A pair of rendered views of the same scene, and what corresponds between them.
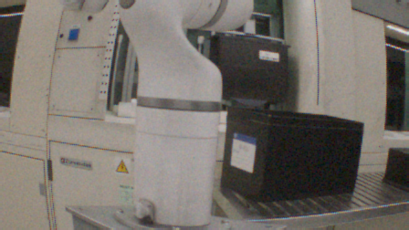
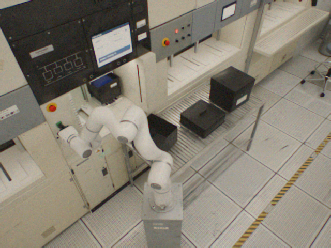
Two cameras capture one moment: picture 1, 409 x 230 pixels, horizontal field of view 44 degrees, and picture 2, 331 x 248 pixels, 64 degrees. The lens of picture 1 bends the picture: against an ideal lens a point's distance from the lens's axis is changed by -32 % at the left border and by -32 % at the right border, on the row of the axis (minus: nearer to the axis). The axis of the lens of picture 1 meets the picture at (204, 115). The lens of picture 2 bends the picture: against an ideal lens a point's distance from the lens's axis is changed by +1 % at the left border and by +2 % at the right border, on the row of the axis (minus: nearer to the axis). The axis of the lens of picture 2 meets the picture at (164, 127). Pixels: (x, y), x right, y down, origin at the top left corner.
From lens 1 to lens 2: 155 cm
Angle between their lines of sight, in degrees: 53
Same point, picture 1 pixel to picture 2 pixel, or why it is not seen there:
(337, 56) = (150, 90)
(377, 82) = (163, 82)
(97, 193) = (92, 163)
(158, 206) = (165, 204)
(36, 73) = (53, 154)
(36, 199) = (69, 184)
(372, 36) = (161, 68)
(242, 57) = (106, 90)
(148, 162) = (162, 199)
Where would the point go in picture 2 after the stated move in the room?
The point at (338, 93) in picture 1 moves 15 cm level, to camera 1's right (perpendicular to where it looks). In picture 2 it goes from (151, 100) to (165, 93)
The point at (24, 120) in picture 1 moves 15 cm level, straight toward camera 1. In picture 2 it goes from (54, 169) to (68, 179)
